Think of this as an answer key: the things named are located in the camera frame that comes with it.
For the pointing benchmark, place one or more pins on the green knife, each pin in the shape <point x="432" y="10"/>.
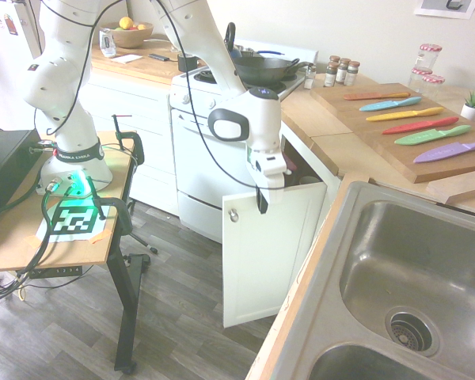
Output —
<point x="431" y="135"/>

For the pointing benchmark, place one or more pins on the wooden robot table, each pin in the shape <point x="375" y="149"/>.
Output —
<point x="23" y="237"/>

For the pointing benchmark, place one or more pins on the glass salt shaker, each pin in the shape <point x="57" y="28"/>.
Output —
<point x="309" y="78"/>

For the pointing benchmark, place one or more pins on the white drawer cabinet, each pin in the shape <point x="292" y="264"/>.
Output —
<point x="142" y="130"/>

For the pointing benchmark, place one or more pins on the blue kettle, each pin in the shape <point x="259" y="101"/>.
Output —
<point x="228" y="39"/>

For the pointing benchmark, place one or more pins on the printed marker tag sheet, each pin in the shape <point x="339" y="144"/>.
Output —
<point x="73" y="219"/>

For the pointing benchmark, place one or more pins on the wooden cutting board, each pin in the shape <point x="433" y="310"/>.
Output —
<point x="336" y="103"/>

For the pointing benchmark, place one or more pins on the white electric stove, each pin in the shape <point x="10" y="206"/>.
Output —
<point x="194" y="158"/>

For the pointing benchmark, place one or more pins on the stainless steel double sink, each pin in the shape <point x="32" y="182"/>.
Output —
<point x="400" y="257"/>

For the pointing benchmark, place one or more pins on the red knife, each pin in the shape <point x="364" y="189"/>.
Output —
<point x="419" y="126"/>

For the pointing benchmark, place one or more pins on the spice jar brown lid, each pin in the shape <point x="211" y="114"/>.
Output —
<point x="333" y="58"/>
<point x="342" y="72"/>
<point x="353" y="74"/>
<point x="331" y="75"/>

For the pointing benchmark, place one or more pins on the purple knife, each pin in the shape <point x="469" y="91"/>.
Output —
<point x="447" y="151"/>

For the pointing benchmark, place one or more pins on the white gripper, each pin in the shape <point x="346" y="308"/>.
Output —
<point x="267" y="170"/>

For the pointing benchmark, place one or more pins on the orange fruit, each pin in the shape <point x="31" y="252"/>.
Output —
<point x="141" y="27"/>

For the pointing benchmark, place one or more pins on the white refrigerator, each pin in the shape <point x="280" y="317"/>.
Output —
<point x="4" y="79"/>

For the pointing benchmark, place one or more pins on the black table clamp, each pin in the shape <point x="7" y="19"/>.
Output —
<point x="120" y="215"/>
<point x="136" y="144"/>

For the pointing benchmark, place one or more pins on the paper poster on wall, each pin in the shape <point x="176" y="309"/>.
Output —
<point x="445" y="7"/>

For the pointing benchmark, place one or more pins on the yellow lemon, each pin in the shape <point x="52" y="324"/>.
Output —
<point x="126" y="23"/>

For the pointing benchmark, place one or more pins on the white printed package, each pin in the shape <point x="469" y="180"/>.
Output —
<point x="107" y="42"/>

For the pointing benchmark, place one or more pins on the blue knife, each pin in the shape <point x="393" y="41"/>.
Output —
<point x="388" y="105"/>

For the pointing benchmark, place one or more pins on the white notepad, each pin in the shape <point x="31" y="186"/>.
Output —
<point x="126" y="58"/>

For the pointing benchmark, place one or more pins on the red fridge magnet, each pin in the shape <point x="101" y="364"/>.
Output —
<point x="10" y="24"/>

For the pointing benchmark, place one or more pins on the white cabinet door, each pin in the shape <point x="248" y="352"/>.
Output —
<point x="261" y="257"/>

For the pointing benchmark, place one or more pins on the small spiky potted plant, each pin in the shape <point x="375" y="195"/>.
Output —
<point x="474" y="107"/>

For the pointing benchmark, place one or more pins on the orange knife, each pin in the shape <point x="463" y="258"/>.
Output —
<point x="374" y="96"/>

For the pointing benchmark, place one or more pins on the black control box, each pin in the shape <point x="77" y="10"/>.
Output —
<point x="4" y="158"/>

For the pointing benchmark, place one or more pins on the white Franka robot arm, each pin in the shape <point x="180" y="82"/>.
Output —
<point x="63" y="79"/>

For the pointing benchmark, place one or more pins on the red mug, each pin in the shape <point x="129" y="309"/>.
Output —
<point x="289" y="162"/>

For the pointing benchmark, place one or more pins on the tall jar red checkered lid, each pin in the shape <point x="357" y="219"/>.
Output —
<point x="428" y="61"/>

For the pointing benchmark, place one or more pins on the short jar red checkered lid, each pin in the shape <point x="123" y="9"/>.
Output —
<point x="419" y="79"/>
<point x="433" y="87"/>

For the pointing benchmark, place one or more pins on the yellow knife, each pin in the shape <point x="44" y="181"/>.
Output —
<point x="403" y="114"/>

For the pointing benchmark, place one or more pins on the wooden fruit bowl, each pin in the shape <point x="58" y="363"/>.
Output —
<point x="130" y="37"/>

